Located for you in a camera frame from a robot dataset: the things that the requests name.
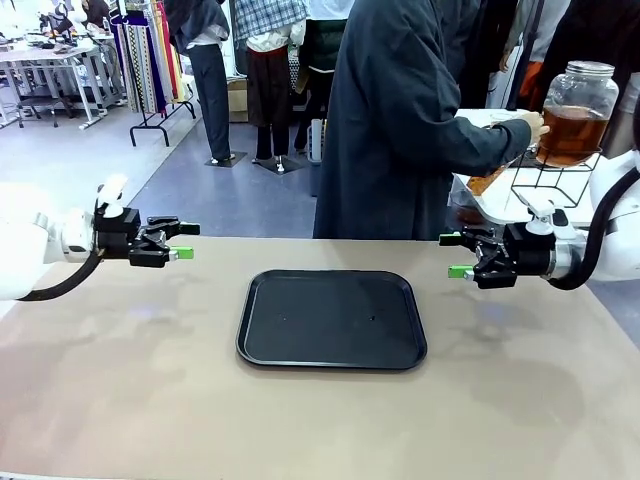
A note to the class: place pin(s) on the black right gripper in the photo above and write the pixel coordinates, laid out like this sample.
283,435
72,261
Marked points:
532,252

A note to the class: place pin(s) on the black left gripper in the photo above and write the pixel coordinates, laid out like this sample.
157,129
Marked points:
117,235

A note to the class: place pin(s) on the person's right forearm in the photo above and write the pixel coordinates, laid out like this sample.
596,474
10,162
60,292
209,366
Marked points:
495,145

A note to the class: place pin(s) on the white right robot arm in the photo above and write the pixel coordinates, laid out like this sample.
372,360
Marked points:
617,240

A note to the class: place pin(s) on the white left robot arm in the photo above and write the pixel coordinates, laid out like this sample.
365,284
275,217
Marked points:
30,250

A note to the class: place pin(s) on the person's right hand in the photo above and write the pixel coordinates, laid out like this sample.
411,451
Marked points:
536,127

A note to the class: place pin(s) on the white side table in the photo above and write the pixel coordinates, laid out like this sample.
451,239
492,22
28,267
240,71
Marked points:
505,210

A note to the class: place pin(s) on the glass tea dispenser jar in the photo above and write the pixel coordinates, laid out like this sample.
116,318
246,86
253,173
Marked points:
575,125

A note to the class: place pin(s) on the mannequin in dark trousers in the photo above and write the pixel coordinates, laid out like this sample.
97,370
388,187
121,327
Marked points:
212,90

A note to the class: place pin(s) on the cardboard box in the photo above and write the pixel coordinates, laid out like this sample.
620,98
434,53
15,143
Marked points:
238,100

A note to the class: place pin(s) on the person in dark shirt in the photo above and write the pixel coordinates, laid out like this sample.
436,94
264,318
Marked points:
390,125

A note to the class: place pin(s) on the black plastic serving tray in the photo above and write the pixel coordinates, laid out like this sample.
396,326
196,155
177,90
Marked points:
330,320

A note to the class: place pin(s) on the orange cloth piece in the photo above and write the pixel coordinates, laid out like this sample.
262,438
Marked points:
530,80

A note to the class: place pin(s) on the colourful fabric clothes rack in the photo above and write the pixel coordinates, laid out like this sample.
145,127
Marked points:
145,60

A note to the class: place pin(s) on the white background work table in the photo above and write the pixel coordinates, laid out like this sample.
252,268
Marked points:
55,55

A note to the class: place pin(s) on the bystander in grey shirt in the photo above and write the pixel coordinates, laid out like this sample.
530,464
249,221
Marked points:
547,25

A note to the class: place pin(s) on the bystander in black clothes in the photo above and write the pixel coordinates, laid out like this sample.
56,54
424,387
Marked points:
600,30

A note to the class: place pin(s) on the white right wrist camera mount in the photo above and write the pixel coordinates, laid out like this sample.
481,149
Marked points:
542,220

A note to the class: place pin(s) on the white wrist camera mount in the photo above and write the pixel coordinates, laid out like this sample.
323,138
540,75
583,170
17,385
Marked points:
110,197
542,220

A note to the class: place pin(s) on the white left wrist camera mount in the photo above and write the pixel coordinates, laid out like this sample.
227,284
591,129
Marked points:
110,197

